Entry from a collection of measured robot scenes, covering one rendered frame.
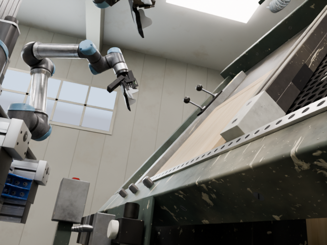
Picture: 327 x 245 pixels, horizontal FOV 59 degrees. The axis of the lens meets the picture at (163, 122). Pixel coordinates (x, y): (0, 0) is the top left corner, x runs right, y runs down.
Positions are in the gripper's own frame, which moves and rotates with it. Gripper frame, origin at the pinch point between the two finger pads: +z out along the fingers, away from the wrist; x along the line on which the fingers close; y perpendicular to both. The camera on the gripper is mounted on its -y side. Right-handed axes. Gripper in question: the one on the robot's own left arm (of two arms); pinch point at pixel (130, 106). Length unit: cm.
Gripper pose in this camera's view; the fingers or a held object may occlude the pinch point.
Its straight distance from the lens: 153.9
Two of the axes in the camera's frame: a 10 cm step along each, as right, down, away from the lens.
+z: 3.6, 8.9, -2.8
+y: 9.1, -2.7, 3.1
